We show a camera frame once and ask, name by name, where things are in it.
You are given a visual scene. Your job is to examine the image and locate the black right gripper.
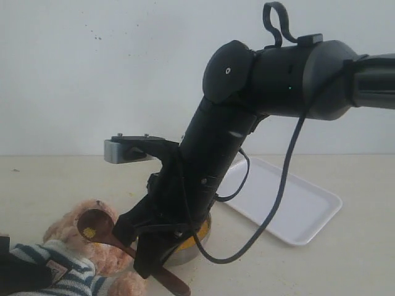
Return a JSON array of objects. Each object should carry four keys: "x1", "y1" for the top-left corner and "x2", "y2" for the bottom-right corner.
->
[{"x1": 112, "y1": 154, "x2": 213, "y2": 279}]

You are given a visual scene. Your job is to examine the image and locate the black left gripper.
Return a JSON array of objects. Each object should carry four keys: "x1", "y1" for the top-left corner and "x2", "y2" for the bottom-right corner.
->
[{"x1": 0, "y1": 236, "x2": 52, "y2": 293}]

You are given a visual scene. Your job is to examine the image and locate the dark brown wooden spoon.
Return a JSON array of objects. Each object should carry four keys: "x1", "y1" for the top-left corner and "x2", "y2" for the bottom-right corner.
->
[{"x1": 77, "y1": 208, "x2": 191, "y2": 296}]

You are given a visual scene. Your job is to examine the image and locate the beige teddy bear striped sweater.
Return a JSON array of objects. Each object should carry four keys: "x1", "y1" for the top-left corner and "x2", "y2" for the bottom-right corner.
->
[{"x1": 1, "y1": 199, "x2": 147, "y2": 295}]

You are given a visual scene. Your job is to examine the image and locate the yellow millet grains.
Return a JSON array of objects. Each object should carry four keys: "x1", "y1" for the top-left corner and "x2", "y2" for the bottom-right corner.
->
[{"x1": 180, "y1": 220, "x2": 210, "y2": 250}]

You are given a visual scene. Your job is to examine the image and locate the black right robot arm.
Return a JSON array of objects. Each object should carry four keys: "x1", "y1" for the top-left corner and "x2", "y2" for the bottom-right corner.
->
[{"x1": 112, "y1": 40, "x2": 394, "y2": 278}]

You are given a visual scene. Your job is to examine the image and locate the steel bowl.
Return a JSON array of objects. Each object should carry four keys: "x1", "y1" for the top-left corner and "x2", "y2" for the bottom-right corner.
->
[{"x1": 165, "y1": 214, "x2": 212, "y2": 267}]

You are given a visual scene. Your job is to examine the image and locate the white rectangular plastic tray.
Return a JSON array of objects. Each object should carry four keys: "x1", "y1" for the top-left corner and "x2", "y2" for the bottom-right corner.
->
[{"x1": 218, "y1": 157, "x2": 343, "y2": 246}]

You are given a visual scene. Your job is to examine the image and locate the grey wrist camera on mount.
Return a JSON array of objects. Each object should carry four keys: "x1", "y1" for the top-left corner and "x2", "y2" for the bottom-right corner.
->
[{"x1": 104, "y1": 134, "x2": 179, "y2": 164}]

